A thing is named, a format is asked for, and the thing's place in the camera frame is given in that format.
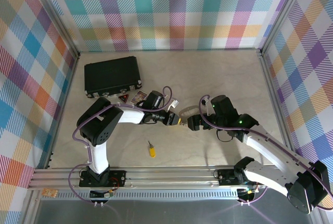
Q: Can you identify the purple printed card box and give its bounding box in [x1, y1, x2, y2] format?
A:
[131, 90, 149, 105]

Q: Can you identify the black hard case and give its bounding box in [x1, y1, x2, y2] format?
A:
[83, 56, 143, 99]

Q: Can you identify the grey metal sheet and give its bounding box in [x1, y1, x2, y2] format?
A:
[22, 197, 317, 224]

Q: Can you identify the orange paper tag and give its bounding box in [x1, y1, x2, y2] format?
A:
[41, 188, 58, 198]

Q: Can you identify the aluminium side rail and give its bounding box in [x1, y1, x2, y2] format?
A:
[33, 53, 80, 170]
[256, 49, 297, 154]

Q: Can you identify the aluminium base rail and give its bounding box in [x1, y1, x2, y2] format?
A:
[28, 165, 287, 191]

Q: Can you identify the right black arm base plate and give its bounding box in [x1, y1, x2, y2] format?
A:
[215, 168, 252, 186]

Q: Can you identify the perforated metal cable duct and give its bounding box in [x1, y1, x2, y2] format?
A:
[41, 191, 241, 201]

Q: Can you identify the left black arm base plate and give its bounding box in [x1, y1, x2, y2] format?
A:
[79, 169, 127, 189]

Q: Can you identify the small wired power connector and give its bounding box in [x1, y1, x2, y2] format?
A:
[89, 189, 116, 200]
[237, 187, 259, 196]

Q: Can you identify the aluminium frame post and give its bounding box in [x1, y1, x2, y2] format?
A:
[259, 0, 312, 57]
[28, 0, 81, 59]

